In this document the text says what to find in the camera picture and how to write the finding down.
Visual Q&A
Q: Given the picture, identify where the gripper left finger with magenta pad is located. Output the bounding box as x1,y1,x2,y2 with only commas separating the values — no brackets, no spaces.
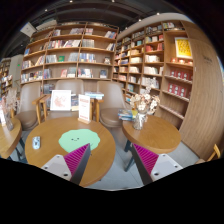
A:
42,144,91,185

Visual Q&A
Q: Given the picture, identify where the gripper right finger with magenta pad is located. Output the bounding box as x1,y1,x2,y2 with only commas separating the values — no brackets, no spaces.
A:
132,144,182,185

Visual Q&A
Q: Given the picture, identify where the green cloud-shaped mouse pad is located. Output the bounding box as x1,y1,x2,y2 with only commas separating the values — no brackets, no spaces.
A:
58,129,100,153

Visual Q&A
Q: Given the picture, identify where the round wooden right table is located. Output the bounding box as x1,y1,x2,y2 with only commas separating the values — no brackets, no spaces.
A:
122,115,181,154

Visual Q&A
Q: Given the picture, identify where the round wooden table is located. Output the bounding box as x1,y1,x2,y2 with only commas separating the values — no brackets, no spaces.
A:
0,118,22,159
122,115,181,154
25,117,116,187

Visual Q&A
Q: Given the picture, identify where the round wooden centre table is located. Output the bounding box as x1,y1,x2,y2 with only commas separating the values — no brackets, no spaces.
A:
25,117,116,187

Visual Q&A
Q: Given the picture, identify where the stack of books on chair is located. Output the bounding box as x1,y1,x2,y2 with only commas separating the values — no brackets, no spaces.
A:
118,109,133,121

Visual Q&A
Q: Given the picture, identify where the glass vase with dried flowers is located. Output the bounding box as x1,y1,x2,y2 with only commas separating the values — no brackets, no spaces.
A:
130,87,160,130

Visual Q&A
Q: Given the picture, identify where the white sign on wooden stand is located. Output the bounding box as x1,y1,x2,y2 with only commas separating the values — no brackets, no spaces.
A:
78,94,90,123

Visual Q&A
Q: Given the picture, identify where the beige armchair left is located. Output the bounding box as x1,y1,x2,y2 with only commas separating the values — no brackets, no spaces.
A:
16,82,41,131

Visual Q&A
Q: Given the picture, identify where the beige armchair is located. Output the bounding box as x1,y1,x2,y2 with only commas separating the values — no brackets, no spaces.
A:
93,80,133,129
39,78,95,122
16,82,41,131

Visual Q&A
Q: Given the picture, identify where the white framed picture on chair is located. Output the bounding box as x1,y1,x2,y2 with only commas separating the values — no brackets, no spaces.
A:
50,90,71,111

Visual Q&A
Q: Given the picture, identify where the wooden chair at right edge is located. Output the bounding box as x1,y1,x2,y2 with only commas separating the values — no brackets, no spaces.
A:
195,143,222,165

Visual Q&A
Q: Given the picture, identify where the round wooden left table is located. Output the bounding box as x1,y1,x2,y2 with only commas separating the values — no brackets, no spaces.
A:
0,118,22,159

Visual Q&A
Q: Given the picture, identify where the beige armchair middle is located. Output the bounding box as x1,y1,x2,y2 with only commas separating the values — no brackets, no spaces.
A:
39,78,95,122

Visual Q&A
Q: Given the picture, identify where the beige armchair right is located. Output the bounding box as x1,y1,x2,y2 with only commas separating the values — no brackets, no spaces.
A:
93,80,133,129

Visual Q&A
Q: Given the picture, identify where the vase with flowers left table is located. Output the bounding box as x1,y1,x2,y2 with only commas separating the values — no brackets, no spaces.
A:
2,88,17,131

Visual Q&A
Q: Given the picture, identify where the yellow poster on shelf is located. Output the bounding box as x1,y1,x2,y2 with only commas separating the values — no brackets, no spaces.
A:
175,37,192,59

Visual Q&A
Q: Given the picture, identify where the wooden bookshelf right wall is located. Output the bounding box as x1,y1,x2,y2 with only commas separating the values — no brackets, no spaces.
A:
112,20,193,126

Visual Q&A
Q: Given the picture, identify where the wooden bookshelf wall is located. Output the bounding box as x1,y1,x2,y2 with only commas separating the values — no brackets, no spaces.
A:
112,20,193,126
20,21,119,92

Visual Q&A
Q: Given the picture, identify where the wooden bookshelf back wall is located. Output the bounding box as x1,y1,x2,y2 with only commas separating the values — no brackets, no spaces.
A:
20,21,119,92

